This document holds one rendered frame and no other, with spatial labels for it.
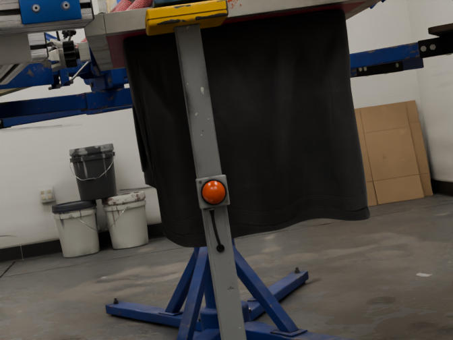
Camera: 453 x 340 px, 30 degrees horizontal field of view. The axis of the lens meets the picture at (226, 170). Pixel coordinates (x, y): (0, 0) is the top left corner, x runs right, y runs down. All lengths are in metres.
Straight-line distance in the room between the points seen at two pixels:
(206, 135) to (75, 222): 4.60
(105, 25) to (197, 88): 0.28
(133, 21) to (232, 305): 0.55
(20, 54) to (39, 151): 4.96
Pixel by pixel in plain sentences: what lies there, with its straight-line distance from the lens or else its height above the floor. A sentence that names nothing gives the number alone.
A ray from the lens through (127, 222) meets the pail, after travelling 5.97.
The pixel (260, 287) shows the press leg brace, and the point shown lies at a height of 0.20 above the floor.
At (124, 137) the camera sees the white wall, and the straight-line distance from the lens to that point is 6.30.
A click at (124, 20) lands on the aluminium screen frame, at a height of 0.97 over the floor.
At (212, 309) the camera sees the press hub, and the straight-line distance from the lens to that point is 3.05.
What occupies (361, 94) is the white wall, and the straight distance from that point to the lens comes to 6.55.
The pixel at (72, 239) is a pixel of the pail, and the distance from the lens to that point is 5.99.
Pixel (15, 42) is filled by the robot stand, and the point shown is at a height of 0.93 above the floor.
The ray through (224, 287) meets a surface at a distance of 1.41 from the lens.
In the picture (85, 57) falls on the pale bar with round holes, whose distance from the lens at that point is 2.41.
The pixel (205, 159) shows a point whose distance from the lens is 1.39.
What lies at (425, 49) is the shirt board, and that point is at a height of 0.90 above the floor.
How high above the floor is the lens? 0.75
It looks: 3 degrees down
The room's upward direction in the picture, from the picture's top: 9 degrees counter-clockwise
